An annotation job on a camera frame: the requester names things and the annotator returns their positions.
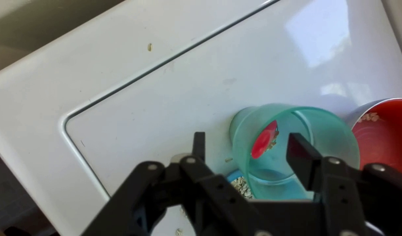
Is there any white washing machine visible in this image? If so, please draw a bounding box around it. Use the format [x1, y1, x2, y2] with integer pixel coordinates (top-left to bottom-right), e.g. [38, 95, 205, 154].
[0, 0, 402, 236]

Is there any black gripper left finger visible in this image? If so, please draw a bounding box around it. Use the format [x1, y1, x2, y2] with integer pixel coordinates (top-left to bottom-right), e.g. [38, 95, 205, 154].
[80, 132, 272, 236]

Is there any heap of oat flakes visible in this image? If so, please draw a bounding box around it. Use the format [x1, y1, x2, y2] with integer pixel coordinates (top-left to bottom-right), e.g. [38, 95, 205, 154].
[232, 176, 255, 201]

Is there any orange and silver bowl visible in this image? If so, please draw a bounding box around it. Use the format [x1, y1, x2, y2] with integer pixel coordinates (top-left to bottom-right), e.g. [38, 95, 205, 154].
[346, 98, 402, 179]

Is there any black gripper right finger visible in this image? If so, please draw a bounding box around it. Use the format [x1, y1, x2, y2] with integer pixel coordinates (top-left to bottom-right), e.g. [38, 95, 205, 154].
[285, 133, 402, 236]

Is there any translucent green plastic cup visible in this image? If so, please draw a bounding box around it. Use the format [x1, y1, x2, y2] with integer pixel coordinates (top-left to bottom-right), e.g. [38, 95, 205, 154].
[229, 103, 362, 204]

